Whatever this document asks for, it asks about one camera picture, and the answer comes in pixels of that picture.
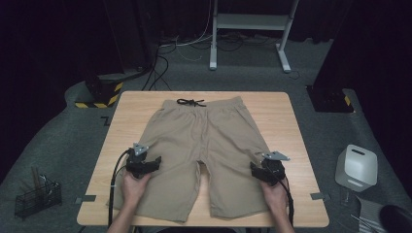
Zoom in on person's left hand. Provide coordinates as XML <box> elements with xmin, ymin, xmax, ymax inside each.
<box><xmin>120</xmin><ymin>169</ymin><xmax>153</xmax><ymax>208</ymax></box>

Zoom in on white metal stand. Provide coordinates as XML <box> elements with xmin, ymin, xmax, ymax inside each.
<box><xmin>209</xmin><ymin>0</ymin><xmax>300</xmax><ymax>74</ymax></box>

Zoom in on black base with yellow mark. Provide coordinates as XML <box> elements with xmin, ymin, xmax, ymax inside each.
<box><xmin>305</xmin><ymin>84</ymin><xmax>355</xmax><ymax>114</ymax></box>

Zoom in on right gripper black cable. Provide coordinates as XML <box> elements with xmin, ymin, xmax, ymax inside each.
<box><xmin>277</xmin><ymin>174</ymin><xmax>295</xmax><ymax>227</ymax></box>

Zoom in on black floor cables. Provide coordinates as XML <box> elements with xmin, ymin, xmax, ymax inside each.
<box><xmin>141</xmin><ymin>48</ymin><xmax>173</xmax><ymax>92</ymax></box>

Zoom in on khaki shorts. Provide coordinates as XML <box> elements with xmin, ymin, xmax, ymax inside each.
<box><xmin>106</xmin><ymin>95</ymin><xmax>276</xmax><ymax>224</ymax></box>

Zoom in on white box appliance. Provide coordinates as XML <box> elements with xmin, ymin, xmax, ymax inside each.
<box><xmin>334</xmin><ymin>144</ymin><xmax>379</xmax><ymax>193</ymax></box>

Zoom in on grey striped sheet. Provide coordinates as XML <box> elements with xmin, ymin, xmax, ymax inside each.
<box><xmin>354</xmin><ymin>195</ymin><xmax>387</xmax><ymax>233</ymax></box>

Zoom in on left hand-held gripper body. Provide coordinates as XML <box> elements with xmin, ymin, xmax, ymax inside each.
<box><xmin>125</xmin><ymin>143</ymin><xmax>151</xmax><ymax>180</ymax></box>

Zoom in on black wire basket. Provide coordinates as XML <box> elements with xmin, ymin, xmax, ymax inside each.
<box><xmin>14</xmin><ymin>174</ymin><xmax>63</xmax><ymax>221</ymax></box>

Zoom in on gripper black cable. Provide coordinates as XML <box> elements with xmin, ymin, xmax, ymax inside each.
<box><xmin>277</xmin><ymin>174</ymin><xmax>295</xmax><ymax>227</ymax></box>
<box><xmin>107</xmin><ymin>148</ymin><xmax>134</xmax><ymax>228</ymax></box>

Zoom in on white floor cable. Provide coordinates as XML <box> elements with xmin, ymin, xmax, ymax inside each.
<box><xmin>158</xmin><ymin>0</ymin><xmax>215</xmax><ymax>63</ymax></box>

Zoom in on person's right hand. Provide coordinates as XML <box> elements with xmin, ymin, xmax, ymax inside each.
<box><xmin>259</xmin><ymin>179</ymin><xmax>290</xmax><ymax>212</ymax></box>

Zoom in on brown wooden sticks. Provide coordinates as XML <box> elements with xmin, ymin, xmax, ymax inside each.
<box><xmin>30</xmin><ymin>166</ymin><xmax>43</xmax><ymax>195</ymax></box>

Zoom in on black round object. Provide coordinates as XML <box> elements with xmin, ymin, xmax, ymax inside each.
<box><xmin>378</xmin><ymin>204</ymin><xmax>412</xmax><ymax>233</ymax></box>

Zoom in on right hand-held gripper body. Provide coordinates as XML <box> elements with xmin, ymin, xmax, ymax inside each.
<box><xmin>258</xmin><ymin>150</ymin><xmax>292</xmax><ymax>187</ymax></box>

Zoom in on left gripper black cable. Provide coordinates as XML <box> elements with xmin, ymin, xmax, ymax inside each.
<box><xmin>107</xmin><ymin>148</ymin><xmax>134</xmax><ymax>228</ymax></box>

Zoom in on black yellow striped base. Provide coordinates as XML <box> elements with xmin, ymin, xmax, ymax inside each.
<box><xmin>74</xmin><ymin>72</ymin><xmax>124</xmax><ymax>110</ymax></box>

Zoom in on grey tape strip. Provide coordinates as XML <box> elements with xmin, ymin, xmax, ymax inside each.
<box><xmin>75</xmin><ymin>194</ymin><xmax>97</xmax><ymax>205</ymax></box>
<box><xmin>310</xmin><ymin>191</ymin><xmax>331</xmax><ymax>202</ymax></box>

